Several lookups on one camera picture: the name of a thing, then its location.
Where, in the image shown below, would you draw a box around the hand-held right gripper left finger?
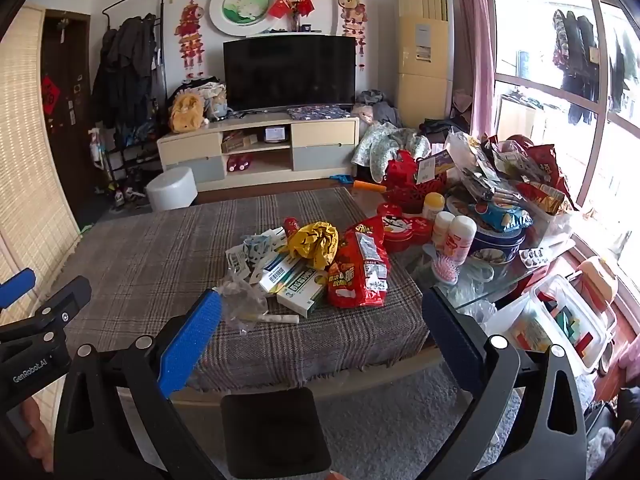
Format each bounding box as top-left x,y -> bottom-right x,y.
52,287 -> 226,480

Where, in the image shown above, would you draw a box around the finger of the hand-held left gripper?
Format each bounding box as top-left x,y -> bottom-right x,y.
0,276 -> 93,349
0,268 -> 37,304

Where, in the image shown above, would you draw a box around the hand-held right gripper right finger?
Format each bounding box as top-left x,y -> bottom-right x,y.
421,287 -> 588,480

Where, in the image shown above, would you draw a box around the clear plastic wrapper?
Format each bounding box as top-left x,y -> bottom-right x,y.
212,267 -> 271,334

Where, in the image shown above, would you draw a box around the white blue medicine box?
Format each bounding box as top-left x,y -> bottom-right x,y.
249,251 -> 296,286

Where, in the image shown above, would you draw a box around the red snack bag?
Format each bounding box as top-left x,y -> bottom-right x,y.
327,217 -> 391,309

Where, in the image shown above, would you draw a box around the dark plastic bin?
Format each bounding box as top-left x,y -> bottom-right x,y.
221,387 -> 333,479

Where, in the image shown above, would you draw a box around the white green medicine box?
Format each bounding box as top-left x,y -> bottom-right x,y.
276,270 -> 331,317

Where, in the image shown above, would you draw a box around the white yellow-striped medicine box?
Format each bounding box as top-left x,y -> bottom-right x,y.
257,256 -> 321,294

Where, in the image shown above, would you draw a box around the yellow bag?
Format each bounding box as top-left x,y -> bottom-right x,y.
287,221 -> 340,271

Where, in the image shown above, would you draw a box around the pink hairbrush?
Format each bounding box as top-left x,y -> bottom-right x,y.
429,254 -> 469,284

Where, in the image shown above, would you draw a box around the grey plaid tablecloth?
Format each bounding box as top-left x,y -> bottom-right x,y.
62,187 -> 432,397

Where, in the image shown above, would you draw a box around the grey shaggy rug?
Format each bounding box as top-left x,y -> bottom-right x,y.
165,359 -> 517,480

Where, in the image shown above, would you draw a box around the white bottle red label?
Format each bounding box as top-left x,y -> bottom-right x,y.
432,211 -> 456,254
447,216 -> 479,264

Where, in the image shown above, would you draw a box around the blue round cookie tin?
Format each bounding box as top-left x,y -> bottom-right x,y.
469,200 -> 534,264

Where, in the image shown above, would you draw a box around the white blue crumpled wrappers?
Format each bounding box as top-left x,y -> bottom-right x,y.
225,227 -> 289,281

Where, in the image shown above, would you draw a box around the silver blister pill pack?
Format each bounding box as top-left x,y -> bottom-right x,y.
519,247 -> 554,267

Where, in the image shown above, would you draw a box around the bamboo blind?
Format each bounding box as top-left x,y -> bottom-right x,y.
0,6 -> 82,341

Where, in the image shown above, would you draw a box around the red round tin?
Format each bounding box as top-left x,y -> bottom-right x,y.
377,203 -> 434,254

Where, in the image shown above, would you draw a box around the white bottle yellow cap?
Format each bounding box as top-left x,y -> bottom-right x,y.
422,194 -> 446,222

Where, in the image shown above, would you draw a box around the white round stool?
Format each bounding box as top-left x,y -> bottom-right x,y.
146,167 -> 199,212

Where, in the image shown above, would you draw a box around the beige plastic case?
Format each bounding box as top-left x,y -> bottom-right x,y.
574,255 -> 619,307

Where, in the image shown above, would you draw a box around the pile of snack packets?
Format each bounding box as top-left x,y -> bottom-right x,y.
444,131 -> 577,222

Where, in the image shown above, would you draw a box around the brown wooden door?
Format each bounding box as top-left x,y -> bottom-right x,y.
42,10 -> 99,197

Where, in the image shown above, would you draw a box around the small cardboard box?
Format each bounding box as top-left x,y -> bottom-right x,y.
221,132 -> 259,154

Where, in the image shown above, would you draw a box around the floral padded cloth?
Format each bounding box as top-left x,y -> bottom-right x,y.
351,122 -> 432,182

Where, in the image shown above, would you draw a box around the yellow plush backpack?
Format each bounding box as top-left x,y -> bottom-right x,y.
169,92 -> 206,134

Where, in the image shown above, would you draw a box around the dark hanging coats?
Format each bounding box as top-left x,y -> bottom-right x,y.
92,15 -> 159,132

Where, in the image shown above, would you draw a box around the cream grey television stand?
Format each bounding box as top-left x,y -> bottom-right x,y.
157,112 -> 361,192

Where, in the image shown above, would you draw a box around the grey clothes pile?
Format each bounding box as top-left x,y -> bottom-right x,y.
353,89 -> 402,126

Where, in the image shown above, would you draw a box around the blue patterned cloth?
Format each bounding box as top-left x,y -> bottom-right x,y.
287,104 -> 352,121

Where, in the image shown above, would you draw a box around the black metal coat rack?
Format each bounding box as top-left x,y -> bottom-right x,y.
101,0 -> 169,197

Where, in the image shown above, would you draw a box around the cream standing air conditioner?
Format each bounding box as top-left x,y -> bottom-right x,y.
397,0 -> 455,131

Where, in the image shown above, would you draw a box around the black flat television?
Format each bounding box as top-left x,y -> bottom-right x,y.
222,34 -> 357,114

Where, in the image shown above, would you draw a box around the red hanging fish ornament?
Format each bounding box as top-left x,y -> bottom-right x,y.
176,0 -> 206,81

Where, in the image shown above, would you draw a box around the pink curtain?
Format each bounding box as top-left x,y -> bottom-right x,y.
452,0 -> 497,137

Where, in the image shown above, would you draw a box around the dark clothes on line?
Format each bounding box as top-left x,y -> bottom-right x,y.
552,9 -> 602,127

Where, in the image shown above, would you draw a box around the red hanging horse ornament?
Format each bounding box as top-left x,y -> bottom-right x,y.
338,0 -> 369,69

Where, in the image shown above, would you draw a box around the red flags in vase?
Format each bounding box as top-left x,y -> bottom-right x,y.
269,0 -> 317,34

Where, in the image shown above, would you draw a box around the white window frame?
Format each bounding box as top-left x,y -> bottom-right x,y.
487,0 -> 640,213

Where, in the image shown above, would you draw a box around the round white wall plate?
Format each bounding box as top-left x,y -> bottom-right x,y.
209,0 -> 277,37

